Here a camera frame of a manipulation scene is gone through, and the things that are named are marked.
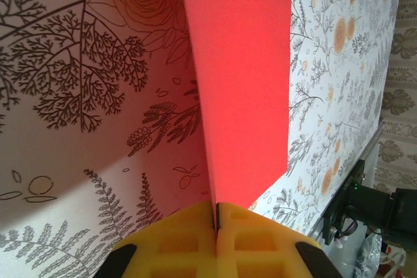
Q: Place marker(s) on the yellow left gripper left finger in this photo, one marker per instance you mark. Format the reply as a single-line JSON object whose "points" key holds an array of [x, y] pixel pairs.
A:
{"points": [[182, 226]]}

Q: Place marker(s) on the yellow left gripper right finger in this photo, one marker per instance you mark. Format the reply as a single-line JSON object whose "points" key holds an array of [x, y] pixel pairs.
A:
{"points": [[257, 226]]}

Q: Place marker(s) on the red cloth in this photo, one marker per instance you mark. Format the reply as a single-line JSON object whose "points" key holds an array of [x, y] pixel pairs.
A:
{"points": [[241, 63]]}

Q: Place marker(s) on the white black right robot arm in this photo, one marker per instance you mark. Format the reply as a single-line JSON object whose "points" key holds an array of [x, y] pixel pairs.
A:
{"points": [[400, 203]]}

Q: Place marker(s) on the clear plastic bag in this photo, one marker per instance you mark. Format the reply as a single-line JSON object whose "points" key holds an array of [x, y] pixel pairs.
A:
{"points": [[371, 258]]}

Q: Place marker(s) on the white power strip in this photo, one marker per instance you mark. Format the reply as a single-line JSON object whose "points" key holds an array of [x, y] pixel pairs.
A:
{"points": [[394, 250]]}

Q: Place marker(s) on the long aluminium base rail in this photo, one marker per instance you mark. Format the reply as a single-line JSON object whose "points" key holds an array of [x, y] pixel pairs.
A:
{"points": [[371, 143]]}

